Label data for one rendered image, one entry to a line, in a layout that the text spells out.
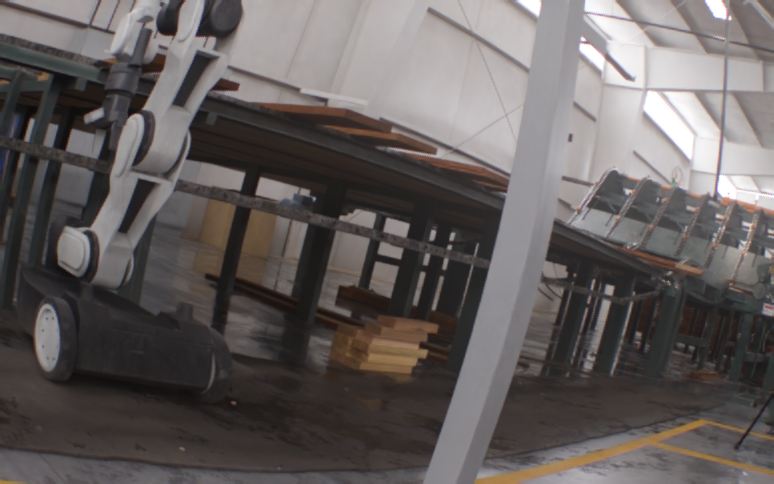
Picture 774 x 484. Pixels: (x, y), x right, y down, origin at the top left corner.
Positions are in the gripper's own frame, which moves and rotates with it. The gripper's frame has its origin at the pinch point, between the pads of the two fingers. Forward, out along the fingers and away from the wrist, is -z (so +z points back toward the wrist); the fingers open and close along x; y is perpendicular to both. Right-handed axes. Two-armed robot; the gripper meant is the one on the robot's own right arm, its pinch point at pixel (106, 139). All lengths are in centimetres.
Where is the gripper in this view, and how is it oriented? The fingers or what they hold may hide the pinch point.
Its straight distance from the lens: 182.0
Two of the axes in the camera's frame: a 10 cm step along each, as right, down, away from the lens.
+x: 7.2, 0.3, -6.9
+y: 6.8, 1.7, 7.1
